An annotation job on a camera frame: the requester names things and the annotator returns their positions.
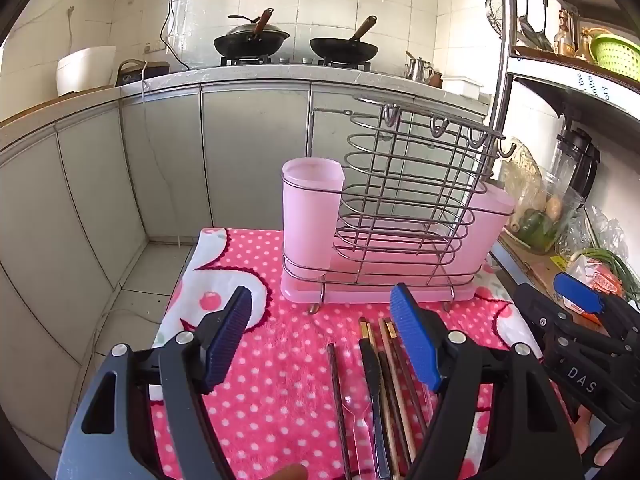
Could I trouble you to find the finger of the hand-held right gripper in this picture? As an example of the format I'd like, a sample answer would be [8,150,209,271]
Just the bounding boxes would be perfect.
[554,272,640,356]
[515,284,581,343]

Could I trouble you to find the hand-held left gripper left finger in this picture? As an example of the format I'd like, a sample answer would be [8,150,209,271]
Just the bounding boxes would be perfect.
[55,286,253,480]

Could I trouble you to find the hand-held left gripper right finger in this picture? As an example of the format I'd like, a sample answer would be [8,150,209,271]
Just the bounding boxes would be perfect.
[390,283,586,480]

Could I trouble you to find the gold banded light chopstick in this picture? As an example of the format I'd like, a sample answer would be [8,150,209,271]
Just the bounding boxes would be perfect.
[384,317,432,436]

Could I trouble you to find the gold banded dark chopstick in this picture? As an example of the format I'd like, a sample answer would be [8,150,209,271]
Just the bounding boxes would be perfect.
[357,316,375,356]

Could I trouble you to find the light wooden chopstick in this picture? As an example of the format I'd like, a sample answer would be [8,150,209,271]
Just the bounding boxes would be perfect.
[377,317,418,467]

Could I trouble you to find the dark brown chopstick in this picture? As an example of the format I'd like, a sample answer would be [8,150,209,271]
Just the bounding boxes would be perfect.
[376,351,402,480]
[326,342,352,480]

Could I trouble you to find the black handled utensil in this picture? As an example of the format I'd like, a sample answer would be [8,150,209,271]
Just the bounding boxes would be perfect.
[359,337,392,480]

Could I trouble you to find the clear plastic spoon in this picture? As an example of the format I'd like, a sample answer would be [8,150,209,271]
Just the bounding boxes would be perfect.
[342,394,375,480]

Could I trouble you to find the pink plastic utensil cup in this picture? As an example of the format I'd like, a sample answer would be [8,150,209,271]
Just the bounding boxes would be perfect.
[452,180,517,273]
[281,157,346,281]

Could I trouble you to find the metal wire utensil rack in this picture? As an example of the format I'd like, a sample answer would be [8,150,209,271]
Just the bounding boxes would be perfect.
[281,92,518,313]

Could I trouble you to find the person's right hand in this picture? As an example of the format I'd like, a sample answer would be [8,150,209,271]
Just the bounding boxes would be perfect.
[575,405,627,467]

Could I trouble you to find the person's left hand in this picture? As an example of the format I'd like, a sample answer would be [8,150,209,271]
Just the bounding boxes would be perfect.
[270,462,309,480]

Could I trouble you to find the green onions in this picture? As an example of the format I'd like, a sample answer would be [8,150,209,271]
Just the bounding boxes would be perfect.
[572,247,640,308]

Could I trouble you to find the cardboard sheet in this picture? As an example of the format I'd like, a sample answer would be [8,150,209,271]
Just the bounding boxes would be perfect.
[492,237,593,322]

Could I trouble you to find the pink plastic drip tray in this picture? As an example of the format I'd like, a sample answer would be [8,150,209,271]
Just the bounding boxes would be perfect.
[280,217,482,306]

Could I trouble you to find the pink polka dot towel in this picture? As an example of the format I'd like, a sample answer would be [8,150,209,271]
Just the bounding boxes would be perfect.
[150,227,588,480]

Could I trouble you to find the glass jar with vegetables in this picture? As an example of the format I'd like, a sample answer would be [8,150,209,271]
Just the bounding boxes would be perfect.
[510,170,587,255]

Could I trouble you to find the black blender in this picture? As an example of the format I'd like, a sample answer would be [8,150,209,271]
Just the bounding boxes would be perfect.
[551,127,601,197]

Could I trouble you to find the grey kitchen counter cabinets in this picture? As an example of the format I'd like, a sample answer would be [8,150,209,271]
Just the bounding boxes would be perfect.
[0,67,493,376]

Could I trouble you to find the metal storage shelf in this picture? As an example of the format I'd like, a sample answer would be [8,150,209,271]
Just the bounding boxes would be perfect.
[486,0,640,321]

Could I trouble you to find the white rectangular container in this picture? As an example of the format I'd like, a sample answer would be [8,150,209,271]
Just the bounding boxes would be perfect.
[442,76,482,99]

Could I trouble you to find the green plastic colander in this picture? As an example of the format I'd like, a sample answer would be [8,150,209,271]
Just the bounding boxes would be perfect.
[590,33,640,84]

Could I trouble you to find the golden bottle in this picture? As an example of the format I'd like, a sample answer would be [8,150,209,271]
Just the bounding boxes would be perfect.
[553,8,577,57]

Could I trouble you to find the metal kettle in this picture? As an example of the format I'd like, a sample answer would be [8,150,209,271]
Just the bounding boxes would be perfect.
[404,51,435,83]

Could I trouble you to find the black countertop appliance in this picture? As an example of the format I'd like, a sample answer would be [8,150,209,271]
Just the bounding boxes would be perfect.
[116,60,171,88]

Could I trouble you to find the gas stove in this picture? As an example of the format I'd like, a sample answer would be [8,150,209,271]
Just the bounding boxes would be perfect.
[219,55,375,72]

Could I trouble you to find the black wok with lid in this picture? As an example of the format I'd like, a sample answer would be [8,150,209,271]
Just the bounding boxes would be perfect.
[213,8,291,59]

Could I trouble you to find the white rice cooker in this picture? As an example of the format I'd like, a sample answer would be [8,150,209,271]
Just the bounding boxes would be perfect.
[56,46,117,97]

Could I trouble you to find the wire mesh strainer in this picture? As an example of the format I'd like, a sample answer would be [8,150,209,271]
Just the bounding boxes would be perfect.
[484,0,504,40]

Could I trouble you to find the black wok wooden handle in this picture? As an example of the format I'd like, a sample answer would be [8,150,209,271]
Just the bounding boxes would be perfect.
[309,15,380,61]

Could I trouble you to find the black power cable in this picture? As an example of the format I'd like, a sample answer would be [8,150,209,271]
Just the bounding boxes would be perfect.
[160,0,192,72]

